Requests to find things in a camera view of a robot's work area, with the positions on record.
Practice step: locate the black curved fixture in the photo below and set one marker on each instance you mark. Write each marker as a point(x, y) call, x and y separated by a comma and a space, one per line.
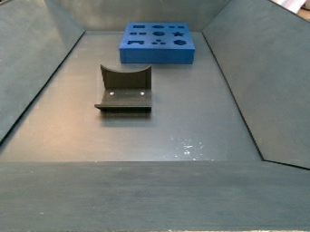
point(126, 90)

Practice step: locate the blue shape sorter block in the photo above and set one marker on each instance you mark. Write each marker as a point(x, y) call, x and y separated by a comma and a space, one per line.
point(156, 43)

